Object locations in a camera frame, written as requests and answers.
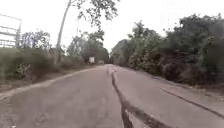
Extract dirt verge with dry grass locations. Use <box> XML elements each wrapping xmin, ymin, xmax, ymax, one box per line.
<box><xmin>0</xmin><ymin>64</ymin><xmax>98</xmax><ymax>93</ymax></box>

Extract grey concrete road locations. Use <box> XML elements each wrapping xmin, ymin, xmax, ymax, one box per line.
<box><xmin>0</xmin><ymin>63</ymin><xmax>224</xmax><ymax>128</ymax></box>

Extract trees and bushes with undergrowth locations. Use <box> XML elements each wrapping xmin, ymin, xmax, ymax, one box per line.
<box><xmin>0</xmin><ymin>0</ymin><xmax>121</xmax><ymax>81</ymax></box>

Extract small white sign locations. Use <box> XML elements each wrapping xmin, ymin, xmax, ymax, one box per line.
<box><xmin>88</xmin><ymin>56</ymin><xmax>96</xmax><ymax>64</ymax></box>

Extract row of trees and bushes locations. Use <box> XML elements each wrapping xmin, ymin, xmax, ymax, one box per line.
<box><xmin>109</xmin><ymin>13</ymin><xmax>224</xmax><ymax>87</ymax></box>

